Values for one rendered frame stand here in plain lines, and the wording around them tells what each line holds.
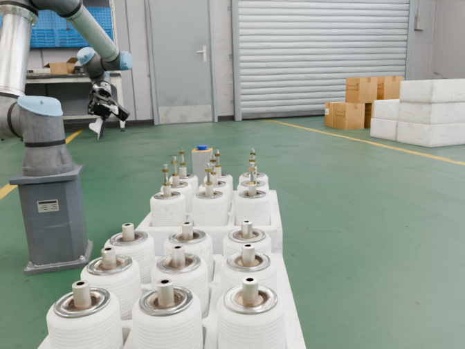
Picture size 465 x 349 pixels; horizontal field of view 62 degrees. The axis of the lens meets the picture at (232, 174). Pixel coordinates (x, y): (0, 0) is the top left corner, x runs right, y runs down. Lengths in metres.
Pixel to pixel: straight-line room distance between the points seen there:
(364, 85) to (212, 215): 3.99
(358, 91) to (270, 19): 2.27
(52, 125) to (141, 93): 4.91
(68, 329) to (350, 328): 0.63
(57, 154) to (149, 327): 0.84
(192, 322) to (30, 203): 0.85
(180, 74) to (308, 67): 2.12
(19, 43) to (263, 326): 1.19
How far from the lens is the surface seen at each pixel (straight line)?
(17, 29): 1.47
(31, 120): 1.29
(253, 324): 0.54
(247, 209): 1.03
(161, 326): 0.55
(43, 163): 1.29
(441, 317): 1.08
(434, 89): 3.56
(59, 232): 1.32
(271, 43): 6.51
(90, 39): 1.58
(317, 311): 1.03
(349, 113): 4.80
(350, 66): 7.10
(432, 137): 3.60
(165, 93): 6.17
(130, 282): 0.69
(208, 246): 0.77
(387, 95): 5.08
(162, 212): 1.06
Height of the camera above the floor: 0.54
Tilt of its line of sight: 13 degrees down
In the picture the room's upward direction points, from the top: 2 degrees counter-clockwise
